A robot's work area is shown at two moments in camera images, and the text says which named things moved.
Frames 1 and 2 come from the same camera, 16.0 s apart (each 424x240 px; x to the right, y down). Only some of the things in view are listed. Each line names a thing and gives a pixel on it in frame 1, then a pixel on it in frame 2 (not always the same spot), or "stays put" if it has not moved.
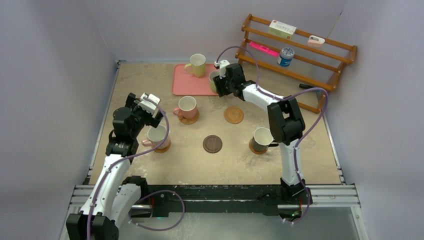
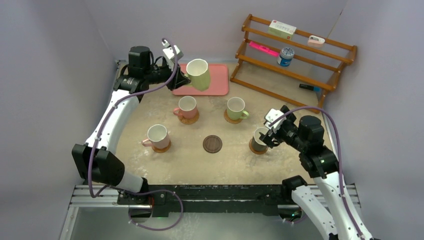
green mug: [212, 74] → [235, 109]
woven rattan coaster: [189, 121] stays put
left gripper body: [136, 107] → [164, 73]
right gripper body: [223, 85] → [287, 133]
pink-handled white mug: [156, 136] stays put
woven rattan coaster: [233, 114] stays put
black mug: [263, 139] stays put
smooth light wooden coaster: [163, 149] stays put
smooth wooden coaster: [255, 151] stays put
